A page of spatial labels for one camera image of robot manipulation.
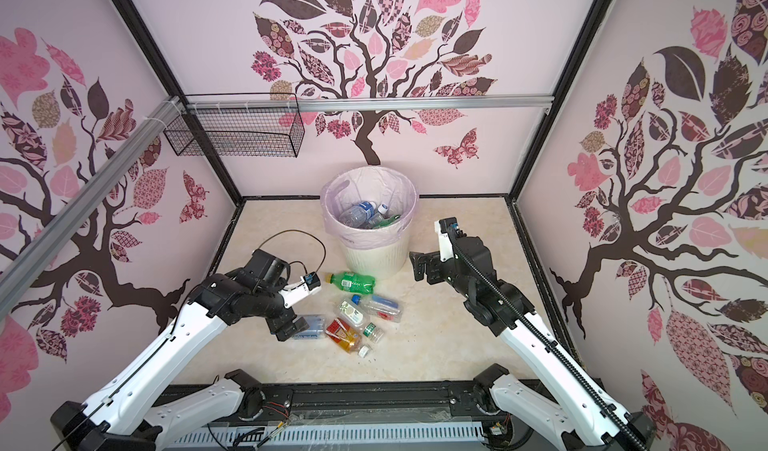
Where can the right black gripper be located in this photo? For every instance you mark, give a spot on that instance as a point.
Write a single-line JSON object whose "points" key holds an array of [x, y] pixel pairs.
{"points": [[433, 260]]}

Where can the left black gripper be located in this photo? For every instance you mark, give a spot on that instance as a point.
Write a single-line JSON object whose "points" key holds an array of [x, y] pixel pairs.
{"points": [[298, 325]]}

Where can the orange drink red label bottle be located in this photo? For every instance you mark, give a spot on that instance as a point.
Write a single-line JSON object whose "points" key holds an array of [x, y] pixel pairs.
{"points": [[346, 337]]}

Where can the clear bottle green white label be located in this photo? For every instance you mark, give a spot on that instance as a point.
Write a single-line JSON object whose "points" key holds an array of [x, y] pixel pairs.
{"points": [[359, 320]]}

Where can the clear bottle blue cap red label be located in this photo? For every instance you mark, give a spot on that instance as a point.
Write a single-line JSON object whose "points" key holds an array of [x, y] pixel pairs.
{"points": [[379, 306]]}

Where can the clear bottle blue label white cap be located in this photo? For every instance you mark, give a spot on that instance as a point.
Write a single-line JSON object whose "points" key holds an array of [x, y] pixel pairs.
{"points": [[379, 216]]}

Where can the clear bottle blue label front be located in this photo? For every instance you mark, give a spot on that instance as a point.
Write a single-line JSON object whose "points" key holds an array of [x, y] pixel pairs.
{"points": [[357, 215]]}

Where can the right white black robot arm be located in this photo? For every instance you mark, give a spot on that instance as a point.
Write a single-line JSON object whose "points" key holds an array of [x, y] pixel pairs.
{"points": [[540, 355]]}

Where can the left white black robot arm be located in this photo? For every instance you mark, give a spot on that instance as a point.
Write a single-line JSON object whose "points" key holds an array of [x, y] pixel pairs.
{"points": [[125, 415]]}

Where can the cream plastic waste bin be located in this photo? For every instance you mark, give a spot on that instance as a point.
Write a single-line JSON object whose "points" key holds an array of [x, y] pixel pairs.
{"points": [[381, 262]]}

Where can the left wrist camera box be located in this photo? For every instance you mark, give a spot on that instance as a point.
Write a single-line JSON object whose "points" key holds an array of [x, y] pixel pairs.
{"points": [[309, 285]]}

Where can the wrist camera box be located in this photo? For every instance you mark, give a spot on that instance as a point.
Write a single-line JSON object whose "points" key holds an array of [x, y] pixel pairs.
{"points": [[446, 230], [309, 285]]}

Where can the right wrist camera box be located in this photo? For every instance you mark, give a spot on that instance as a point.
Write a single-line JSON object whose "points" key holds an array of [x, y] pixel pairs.
{"points": [[446, 230]]}

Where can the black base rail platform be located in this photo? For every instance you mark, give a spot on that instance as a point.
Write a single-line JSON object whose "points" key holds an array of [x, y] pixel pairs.
{"points": [[295, 403]]}

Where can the back aluminium frame rail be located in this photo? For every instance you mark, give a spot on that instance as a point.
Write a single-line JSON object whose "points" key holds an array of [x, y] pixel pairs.
{"points": [[372, 103]]}

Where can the aluminium frame rail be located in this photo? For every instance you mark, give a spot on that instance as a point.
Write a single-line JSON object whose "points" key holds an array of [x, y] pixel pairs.
{"points": [[24, 270], [372, 103]]}

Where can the white slotted cable duct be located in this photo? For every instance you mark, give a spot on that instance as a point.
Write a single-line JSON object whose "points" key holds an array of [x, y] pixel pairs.
{"points": [[330, 436]]}

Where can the black wire mesh basket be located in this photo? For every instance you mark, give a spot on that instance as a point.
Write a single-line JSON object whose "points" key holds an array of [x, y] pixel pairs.
{"points": [[260, 124]]}

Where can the left aluminium frame rail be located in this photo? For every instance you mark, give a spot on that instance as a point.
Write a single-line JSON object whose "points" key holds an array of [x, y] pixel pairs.
{"points": [[24, 270]]}

